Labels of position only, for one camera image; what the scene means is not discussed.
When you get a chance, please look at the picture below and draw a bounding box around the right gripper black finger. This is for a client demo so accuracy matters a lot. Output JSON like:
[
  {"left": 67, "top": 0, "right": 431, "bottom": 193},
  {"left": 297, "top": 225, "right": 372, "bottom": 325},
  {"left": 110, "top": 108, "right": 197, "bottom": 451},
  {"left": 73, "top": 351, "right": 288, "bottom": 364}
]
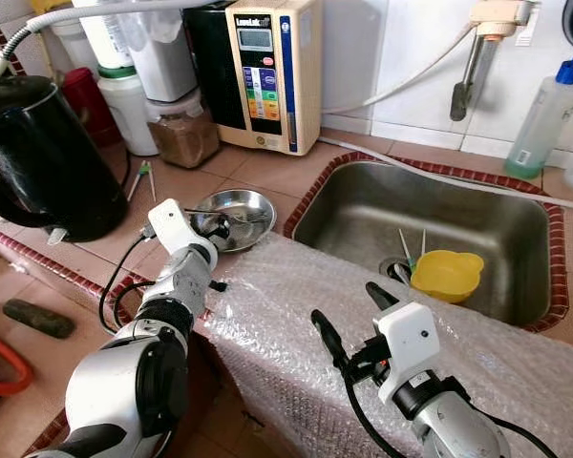
[
  {"left": 310, "top": 308, "right": 353, "bottom": 372},
  {"left": 365, "top": 280, "right": 403, "bottom": 313}
]

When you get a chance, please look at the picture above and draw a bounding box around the yellow plastic bowl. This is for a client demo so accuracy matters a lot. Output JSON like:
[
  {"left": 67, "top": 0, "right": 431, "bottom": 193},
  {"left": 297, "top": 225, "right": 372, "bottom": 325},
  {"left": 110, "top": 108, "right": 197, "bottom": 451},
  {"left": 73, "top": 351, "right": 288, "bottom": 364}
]
[{"left": 410, "top": 249, "right": 486, "bottom": 305}]

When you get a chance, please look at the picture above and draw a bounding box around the sink drain strainer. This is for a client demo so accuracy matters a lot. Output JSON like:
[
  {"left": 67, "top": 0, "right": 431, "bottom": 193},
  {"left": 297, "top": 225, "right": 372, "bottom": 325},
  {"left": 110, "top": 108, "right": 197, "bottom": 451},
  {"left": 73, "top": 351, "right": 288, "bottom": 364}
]
[{"left": 379, "top": 256, "right": 416, "bottom": 287}]

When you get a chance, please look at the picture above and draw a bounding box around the bubble wrap sheet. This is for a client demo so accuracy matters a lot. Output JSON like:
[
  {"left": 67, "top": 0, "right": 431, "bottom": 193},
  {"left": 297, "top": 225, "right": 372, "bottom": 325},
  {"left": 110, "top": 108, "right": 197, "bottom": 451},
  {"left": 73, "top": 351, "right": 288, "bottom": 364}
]
[{"left": 196, "top": 234, "right": 573, "bottom": 458}]

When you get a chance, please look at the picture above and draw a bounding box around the white chopstick teal grip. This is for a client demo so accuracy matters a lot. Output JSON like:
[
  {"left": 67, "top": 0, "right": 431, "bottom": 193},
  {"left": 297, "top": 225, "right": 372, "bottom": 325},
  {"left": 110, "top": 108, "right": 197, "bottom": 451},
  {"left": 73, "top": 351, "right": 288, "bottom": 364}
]
[{"left": 127, "top": 162, "right": 152, "bottom": 201}]

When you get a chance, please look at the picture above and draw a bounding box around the clear container brown powder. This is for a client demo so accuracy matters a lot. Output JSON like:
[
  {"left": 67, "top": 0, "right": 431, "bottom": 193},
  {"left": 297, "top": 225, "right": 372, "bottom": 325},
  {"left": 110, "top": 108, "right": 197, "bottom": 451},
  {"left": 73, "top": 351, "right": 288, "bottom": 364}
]
[{"left": 145, "top": 91, "right": 222, "bottom": 170}]

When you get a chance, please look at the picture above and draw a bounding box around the white jar green lid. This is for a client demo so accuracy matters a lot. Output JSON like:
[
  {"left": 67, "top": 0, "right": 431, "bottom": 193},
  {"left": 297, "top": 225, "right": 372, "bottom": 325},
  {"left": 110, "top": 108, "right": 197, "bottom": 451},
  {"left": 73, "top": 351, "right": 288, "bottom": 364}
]
[{"left": 97, "top": 65, "right": 161, "bottom": 157}]

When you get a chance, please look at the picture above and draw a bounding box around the cream water ionizer machine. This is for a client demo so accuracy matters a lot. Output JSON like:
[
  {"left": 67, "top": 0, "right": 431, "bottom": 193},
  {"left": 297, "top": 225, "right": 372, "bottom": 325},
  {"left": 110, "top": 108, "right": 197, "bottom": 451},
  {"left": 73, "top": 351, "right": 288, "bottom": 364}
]
[{"left": 184, "top": 0, "right": 324, "bottom": 156}]

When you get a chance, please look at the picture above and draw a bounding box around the black electric kettle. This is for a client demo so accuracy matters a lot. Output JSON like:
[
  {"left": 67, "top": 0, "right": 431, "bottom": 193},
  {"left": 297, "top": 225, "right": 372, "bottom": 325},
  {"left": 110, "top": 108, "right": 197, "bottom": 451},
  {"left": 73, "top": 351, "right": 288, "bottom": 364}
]
[{"left": 0, "top": 74, "right": 132, "bottom": 244}]

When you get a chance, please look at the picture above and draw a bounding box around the red plastic container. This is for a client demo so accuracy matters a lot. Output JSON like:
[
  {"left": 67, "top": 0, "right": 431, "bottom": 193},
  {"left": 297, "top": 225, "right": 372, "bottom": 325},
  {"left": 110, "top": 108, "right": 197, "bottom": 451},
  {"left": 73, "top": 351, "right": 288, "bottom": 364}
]
[{"left": 62, "top": 67, "right": 120, "bottom": 149}]

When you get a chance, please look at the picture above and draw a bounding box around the translucent plastic jug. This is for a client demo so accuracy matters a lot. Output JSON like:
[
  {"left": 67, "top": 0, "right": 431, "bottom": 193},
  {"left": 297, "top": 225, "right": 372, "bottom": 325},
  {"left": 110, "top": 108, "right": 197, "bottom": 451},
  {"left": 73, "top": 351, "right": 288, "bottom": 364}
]
[{"left": 119, "top": 5, "right": 200, "bottom": 104}]

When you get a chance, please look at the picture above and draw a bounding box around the dark oblong block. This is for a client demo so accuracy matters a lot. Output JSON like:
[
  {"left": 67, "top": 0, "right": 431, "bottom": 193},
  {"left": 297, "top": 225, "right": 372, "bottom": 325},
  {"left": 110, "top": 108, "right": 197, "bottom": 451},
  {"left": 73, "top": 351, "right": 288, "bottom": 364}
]
[{"left": 2, "top": 298, "right": 78, "bottom": 341}]

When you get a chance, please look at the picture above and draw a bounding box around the white labelled bottle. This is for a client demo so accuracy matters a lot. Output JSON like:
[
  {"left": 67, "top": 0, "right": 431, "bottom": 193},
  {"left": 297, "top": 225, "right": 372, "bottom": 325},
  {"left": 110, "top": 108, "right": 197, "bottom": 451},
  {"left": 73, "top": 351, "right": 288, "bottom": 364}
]
[{"left": 76, "top": 0, "right": 139, "bottom": 70}]

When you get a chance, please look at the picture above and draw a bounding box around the metal faucet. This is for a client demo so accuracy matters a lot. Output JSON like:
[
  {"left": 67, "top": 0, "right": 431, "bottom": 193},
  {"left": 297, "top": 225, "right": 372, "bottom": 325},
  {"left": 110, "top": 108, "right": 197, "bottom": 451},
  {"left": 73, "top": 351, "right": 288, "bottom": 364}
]
[{"left": 449, "top": 33, "right": 490, "bottom": 123}]

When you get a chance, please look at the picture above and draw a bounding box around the clear soap bottle blue cap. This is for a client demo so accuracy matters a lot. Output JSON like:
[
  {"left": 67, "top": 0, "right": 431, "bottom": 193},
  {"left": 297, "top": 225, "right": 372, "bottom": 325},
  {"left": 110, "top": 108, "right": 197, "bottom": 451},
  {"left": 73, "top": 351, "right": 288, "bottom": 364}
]
[{"left": 503, "top": 55, "right": 573, "bottom": 180}]

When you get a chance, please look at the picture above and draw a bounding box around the cream faucet diverter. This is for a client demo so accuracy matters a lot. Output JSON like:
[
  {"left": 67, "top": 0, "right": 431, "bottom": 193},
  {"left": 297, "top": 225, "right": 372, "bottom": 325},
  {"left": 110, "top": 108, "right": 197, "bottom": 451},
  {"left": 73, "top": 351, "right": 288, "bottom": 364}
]
[{"left": 470, "top": 0, "right": 541, "bottom": 42}]

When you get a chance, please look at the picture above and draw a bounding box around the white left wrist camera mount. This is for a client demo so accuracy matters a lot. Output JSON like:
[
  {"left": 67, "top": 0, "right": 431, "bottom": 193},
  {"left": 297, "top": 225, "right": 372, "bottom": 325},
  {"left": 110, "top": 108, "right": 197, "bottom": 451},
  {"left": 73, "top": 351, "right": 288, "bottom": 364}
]
[{"left": 147, "top": 198, "right": 211, "bottom": 259}]

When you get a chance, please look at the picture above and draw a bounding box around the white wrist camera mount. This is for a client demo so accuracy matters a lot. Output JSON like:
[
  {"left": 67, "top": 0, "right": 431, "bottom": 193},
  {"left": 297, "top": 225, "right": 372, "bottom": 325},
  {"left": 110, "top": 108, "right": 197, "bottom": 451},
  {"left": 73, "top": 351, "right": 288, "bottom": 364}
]
[
  {"left": 147, "top": 198, "right": 211, "bottom": 259},
  {"left": 373, "top": 301, "right": 444, "bottom": 405}
]

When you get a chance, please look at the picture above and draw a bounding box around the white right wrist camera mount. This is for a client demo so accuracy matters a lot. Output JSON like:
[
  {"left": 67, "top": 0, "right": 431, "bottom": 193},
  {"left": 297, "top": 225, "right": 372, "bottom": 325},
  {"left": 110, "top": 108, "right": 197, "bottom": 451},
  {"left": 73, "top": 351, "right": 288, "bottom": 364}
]
[{"left": 373, "top": 301, "right": 444, "bottom": 405}]

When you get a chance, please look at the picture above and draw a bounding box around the white flexible hose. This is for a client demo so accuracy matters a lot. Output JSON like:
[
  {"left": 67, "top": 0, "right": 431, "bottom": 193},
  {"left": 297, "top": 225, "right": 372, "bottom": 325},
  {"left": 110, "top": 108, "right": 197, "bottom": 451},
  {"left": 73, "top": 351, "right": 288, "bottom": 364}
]
[
  {"left": 320, "top": 24, "right": 478, "bottom": 117},
  {"left": 315, "top": 136, "right": 573, "bottom": 213}
]

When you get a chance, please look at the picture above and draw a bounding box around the grey corrugated hose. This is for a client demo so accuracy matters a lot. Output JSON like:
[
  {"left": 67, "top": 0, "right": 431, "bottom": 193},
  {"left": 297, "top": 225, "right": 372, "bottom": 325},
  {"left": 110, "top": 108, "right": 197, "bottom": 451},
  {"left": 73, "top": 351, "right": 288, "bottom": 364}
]
[{"left": 0, "top": 0, "right": 216, "bottom": 85}]

